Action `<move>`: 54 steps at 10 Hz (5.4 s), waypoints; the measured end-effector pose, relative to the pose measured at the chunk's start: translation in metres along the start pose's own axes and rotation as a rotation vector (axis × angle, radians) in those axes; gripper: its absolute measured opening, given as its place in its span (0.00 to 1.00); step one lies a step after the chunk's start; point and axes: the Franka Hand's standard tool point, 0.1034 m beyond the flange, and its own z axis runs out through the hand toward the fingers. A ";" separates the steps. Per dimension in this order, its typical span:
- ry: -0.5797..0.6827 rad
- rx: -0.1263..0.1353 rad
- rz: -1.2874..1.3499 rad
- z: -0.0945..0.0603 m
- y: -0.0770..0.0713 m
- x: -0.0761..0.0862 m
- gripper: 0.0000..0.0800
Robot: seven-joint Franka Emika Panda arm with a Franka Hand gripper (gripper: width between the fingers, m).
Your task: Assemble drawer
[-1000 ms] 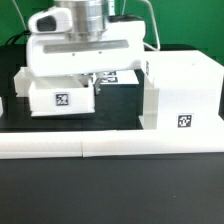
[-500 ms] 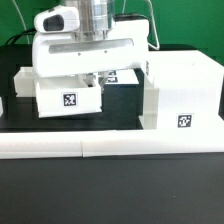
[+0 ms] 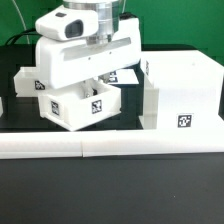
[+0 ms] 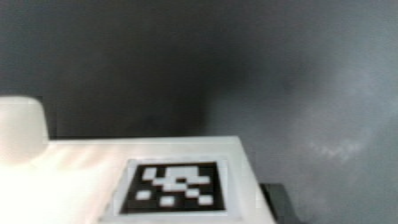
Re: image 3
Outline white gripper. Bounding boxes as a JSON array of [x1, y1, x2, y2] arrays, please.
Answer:
[[36, 18, 141, 98]]

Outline white drawer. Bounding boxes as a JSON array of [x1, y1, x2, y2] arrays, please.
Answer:
[[14, 67, 50, 97], [38, 79, 121, 131]]

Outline white drawer cabinet box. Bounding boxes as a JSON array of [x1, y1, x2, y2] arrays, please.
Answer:
[[140, 50, 224, 130]]

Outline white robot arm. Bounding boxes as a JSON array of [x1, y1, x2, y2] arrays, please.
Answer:
[[35, 0, 141, 90]]

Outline white marker tag sheet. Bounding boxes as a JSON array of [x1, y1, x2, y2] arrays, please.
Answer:
[[106, 69, 139, 85]]

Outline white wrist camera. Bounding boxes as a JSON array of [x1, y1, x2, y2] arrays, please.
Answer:
[[35, 6, 99, 41]]

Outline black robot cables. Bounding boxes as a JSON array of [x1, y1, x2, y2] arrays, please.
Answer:
[[4, 27, 38, 46]]

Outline white thin cable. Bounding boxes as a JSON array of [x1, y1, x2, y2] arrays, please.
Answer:
[[11, 0, 31, 45]]

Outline white front guide rail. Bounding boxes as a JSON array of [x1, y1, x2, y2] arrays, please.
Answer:
[[0, 128, 224, 160]]

